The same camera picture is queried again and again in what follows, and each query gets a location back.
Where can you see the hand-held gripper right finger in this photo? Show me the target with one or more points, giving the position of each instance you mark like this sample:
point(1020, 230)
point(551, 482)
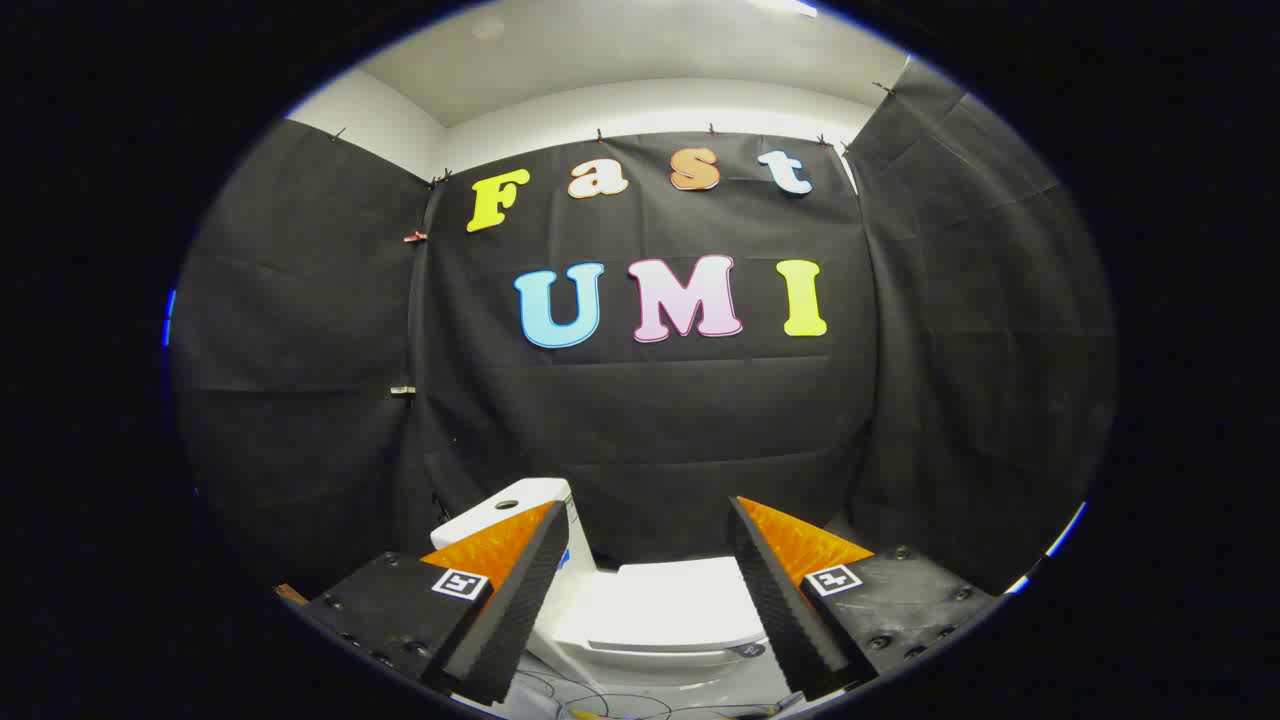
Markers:
point(785, 610)

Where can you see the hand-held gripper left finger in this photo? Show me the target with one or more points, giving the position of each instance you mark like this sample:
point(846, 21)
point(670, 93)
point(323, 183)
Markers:
point(515, 610)

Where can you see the white toilet lid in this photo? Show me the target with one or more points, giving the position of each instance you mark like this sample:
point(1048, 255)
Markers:
point(675, 600)

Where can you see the white toilet tank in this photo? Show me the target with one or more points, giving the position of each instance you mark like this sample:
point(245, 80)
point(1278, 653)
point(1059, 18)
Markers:
point(470, 522)

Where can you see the brown wooden piece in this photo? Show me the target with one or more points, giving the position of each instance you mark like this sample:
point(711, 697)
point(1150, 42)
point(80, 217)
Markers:
point(290, 595)

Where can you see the black backdrop cloth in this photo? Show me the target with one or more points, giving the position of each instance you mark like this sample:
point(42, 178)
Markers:
point(650, 420)

